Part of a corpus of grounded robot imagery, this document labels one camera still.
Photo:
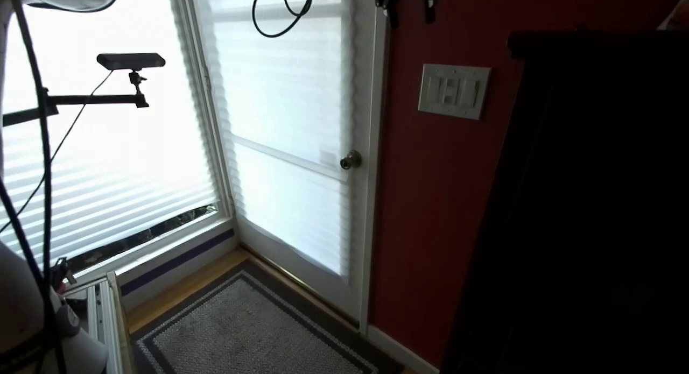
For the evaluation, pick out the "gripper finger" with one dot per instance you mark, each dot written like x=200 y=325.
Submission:
x=430 y=5
x=391 y=5

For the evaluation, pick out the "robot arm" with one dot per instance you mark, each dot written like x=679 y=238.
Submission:
x=21 y=320

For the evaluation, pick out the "metal door knob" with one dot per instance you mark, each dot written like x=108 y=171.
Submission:
x=350 y=160

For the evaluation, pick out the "white glass door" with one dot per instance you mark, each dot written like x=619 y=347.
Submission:
x=290 y=148

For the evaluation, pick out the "dark wooden cabinet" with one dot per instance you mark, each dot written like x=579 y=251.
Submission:
x=586 y=212

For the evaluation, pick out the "window with white blinds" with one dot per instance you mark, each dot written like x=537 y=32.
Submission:
x=118 y=164

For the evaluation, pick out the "grey bordered rug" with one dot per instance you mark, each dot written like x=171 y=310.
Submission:
x=253 y=331

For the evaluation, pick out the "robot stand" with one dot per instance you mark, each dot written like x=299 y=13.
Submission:
x=105 y=315

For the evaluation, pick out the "white wall switch plate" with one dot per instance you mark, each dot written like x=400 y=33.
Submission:
x=454 y=91

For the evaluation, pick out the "camera on mount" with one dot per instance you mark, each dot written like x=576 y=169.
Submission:
x=131 y=61

